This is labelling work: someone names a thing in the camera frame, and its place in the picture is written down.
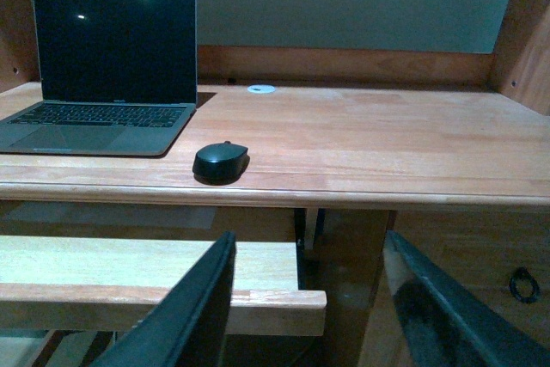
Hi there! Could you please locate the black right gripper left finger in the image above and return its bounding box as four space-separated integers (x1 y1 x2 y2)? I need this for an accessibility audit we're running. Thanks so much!
92 232 236 366

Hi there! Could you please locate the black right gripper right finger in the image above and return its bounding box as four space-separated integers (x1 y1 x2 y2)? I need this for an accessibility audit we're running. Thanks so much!
385 230 549 366

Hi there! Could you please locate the black wireless mouse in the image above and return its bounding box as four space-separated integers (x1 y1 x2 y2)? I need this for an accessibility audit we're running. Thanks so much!
192 141 250 183

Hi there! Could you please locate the wooden pull-out keyboard tray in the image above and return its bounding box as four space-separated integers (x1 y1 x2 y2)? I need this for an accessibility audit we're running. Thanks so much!
1 235 327 336

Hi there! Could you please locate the grey open laptop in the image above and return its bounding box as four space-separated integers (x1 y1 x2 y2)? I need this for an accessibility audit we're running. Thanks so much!
1 0 198 157

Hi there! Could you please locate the black ring drawer handle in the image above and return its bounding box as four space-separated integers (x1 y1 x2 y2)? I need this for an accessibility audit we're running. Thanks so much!
509 267 541 304

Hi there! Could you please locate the white desk cable grommet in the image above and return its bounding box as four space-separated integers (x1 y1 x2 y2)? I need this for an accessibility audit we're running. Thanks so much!
247 84 276 95

